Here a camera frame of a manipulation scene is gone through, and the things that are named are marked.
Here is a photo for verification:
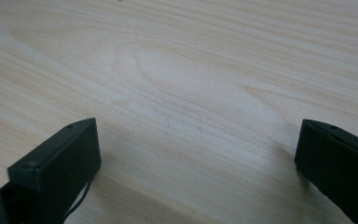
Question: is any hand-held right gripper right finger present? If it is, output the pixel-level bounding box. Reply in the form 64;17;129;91
294;119;358;224

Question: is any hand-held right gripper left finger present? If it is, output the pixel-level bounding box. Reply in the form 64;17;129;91
0;117;103;224

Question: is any thin black cable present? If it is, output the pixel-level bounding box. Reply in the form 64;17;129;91
62;179;93;224

